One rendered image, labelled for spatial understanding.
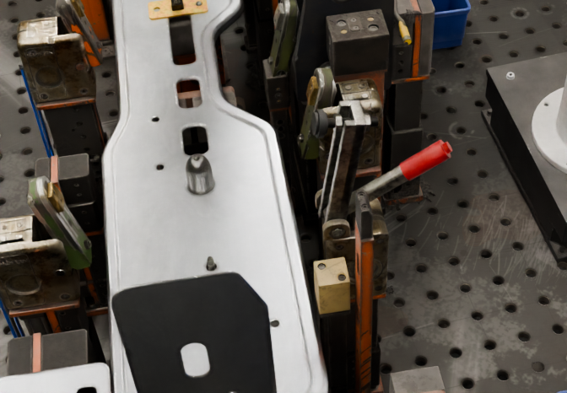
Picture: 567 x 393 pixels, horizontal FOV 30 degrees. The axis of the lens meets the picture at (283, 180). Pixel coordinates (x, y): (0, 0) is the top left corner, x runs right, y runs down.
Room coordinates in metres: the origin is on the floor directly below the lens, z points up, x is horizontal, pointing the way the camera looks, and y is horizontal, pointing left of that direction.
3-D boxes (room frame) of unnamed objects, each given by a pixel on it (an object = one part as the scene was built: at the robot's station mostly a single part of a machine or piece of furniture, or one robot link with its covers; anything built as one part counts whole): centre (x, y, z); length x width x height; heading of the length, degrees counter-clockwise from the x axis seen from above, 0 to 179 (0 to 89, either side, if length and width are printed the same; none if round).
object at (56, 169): (0.90, 0.28, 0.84); 0.11 x 0.08 x 0.29; 95
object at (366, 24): (0.99, -0.10, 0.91); 0.07 x 0.05 x 0.42; 95
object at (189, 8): (1.19, 0.13, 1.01); 0.08 x 0.04 x 0.01; 95
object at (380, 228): (0.74, -0.08, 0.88); 0.07 x 0.06 x 0.35; 95
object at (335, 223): (0.72, -0.05, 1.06); 0.03 x 0.01 x 0.03; 95
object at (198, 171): (0.85, 0.10, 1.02); 0.03 x 0.03 x 0.07
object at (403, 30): (1.03, -0.16, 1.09); 0.10 x 0.01 x 0.01; 5
